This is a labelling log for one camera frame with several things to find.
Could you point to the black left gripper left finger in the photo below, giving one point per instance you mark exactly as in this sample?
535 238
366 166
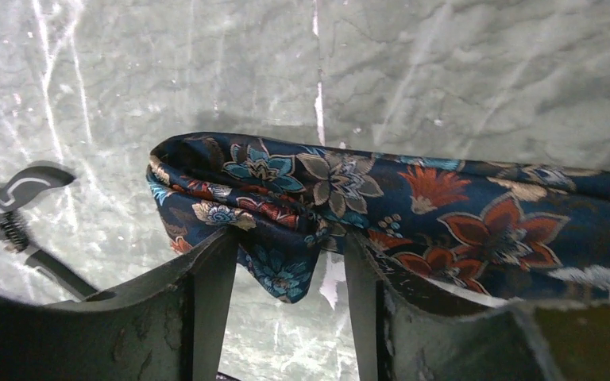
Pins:
167 324

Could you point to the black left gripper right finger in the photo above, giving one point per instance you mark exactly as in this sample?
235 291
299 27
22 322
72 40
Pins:
431 333

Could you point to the navy floral necktie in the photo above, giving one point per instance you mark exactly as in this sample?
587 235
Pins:
489 230

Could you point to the small black curved piece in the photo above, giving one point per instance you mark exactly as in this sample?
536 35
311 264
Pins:
18 192

